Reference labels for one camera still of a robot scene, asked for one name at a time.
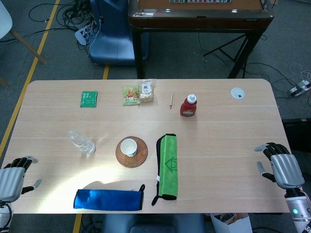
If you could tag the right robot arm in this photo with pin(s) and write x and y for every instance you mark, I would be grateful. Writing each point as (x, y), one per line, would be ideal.
(297, 211)

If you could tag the red ketchup squeeze bottle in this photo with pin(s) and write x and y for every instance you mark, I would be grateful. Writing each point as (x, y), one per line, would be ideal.
(188, 108)

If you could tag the brown mahjong table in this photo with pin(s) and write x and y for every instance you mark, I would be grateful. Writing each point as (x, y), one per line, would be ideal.
(194, 21)

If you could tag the white chair with wooden legs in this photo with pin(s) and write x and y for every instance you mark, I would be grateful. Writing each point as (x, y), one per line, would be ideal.
(3, 19)

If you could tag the blue machine base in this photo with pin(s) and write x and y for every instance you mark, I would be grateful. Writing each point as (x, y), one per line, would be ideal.
(111, 41)

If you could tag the white paper bag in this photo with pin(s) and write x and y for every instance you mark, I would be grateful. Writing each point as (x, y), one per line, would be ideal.
(243, 224)

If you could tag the dark green sachet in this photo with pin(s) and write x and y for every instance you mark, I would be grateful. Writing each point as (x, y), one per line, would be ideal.
(88, 99)

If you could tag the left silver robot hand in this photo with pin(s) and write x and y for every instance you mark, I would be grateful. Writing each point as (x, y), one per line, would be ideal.
(11, 179)

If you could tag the round woven rattan coaster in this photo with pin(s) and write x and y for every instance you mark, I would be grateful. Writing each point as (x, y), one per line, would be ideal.
(132, 162)

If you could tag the clear bag of crackers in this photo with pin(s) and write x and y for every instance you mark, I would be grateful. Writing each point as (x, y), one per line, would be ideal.
(146, 94)

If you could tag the white power strip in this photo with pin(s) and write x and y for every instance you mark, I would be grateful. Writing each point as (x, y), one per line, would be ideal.
(81, 35)

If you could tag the light green snack bag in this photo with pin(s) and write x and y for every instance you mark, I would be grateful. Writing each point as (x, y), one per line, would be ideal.
(130, 97)

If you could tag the black box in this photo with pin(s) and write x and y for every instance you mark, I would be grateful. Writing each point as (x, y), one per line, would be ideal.
(298, 133)

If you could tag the white flower-print paper cup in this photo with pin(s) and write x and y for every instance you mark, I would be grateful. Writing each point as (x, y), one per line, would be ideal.
(128, 145)

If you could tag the transparent plastic water bottle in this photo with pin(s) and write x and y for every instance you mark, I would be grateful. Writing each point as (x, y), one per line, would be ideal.
(81, 143)

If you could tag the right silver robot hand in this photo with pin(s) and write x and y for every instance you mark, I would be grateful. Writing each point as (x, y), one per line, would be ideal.
(286, 170)

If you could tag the wooden pencil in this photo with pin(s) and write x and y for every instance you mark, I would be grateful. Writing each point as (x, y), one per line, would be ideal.
(171, 100)

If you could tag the blue microfiber towel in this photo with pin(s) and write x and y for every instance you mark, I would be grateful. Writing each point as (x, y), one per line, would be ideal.
(107, 200)

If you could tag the black tripod stand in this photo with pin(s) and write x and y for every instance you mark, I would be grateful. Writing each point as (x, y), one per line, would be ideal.
(219, 50)

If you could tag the green microfiber towel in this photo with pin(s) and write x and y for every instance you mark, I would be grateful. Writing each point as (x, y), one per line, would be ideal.
(170, 174)

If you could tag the grey power strip with plugs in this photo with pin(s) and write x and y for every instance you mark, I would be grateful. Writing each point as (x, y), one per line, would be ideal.
(297, 89)

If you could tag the dark blue seat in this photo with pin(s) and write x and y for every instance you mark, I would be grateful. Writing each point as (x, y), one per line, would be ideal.
(145, 223)

